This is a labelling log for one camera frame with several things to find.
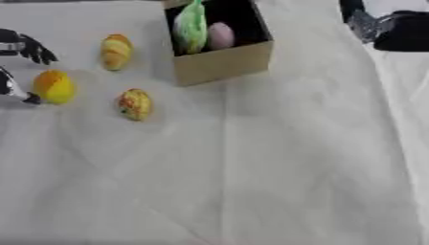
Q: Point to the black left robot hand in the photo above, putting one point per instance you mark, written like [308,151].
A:
[33,48]

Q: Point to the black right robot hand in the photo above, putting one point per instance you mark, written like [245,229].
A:
[403,32]

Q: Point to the tan cardboard box black inside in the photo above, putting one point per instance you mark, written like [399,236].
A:
[223,63]

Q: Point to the yellow orange toy fruit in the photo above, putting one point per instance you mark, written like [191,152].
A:
[53,86]

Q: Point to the tan toy croissant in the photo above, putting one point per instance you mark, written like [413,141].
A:
[116,51]

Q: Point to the yellow red speckled toy bun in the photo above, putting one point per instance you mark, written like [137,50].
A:
[134,104]

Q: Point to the green leafy toy vegetable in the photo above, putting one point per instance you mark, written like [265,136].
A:
[190,29]

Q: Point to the pink toy egg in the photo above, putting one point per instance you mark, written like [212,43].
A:
[220,35]

